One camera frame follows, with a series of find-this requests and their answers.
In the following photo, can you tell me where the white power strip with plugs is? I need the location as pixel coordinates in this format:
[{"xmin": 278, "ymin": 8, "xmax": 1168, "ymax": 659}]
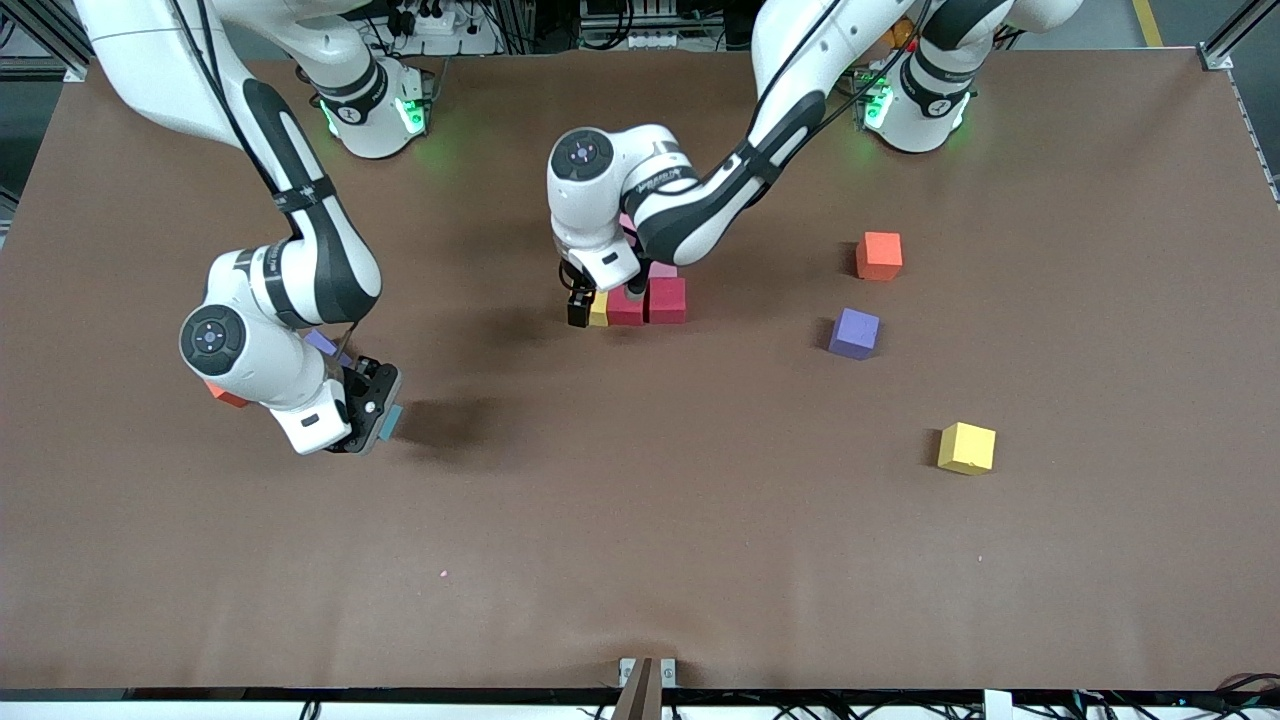
[{"xmin": 385, "ymin": 0, "xmax": 501, "ymax": 56}]

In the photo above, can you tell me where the aluminium frame post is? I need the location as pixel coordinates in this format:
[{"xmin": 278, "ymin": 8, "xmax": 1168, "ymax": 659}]
[{"xmin": 500, "ymin": 0, "xmax": 546, "ymax": 51}]

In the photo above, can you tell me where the white table frame rail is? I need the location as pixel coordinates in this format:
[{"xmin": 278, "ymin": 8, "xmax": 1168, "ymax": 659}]
[{"xmin": 0, "ymin": 688, "xmax": 1280, "ymax": 720}]

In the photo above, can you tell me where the metal bracket plate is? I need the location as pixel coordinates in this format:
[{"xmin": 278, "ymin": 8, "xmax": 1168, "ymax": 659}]
[{"xmin": 618, "ymin": 657, "xmax": 677, "ymax": 689}]

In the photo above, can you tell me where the grey camera pole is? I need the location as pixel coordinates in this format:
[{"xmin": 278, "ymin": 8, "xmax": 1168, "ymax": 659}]
[{"xmin": 610, "ymin": 657, "xmax": 666, "ymax": 720}]

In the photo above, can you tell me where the aluminium frame profile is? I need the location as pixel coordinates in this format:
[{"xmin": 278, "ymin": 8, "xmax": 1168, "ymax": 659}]
[
  {"xmin": 0, "ymin": 0, "xmax": 101, "ymax": 83},
  {"xmin": 1198, "ymin": 0, "xmax": 1280, "ymax": 206}
]

